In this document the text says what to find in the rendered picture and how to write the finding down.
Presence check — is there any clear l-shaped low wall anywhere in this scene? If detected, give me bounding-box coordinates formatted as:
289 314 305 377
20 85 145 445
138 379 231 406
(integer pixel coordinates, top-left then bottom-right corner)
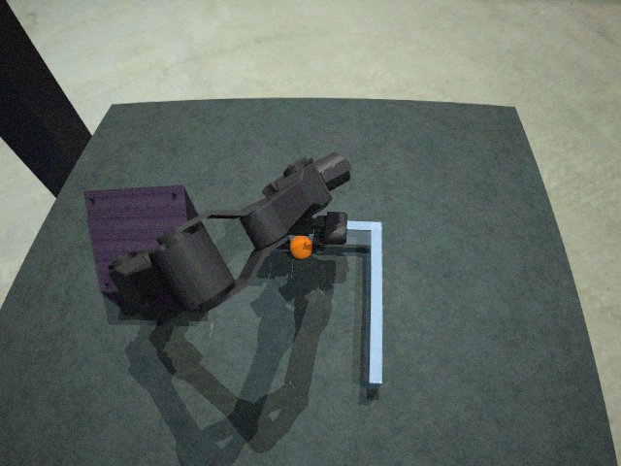
347 221 382 389
345 230 372 385

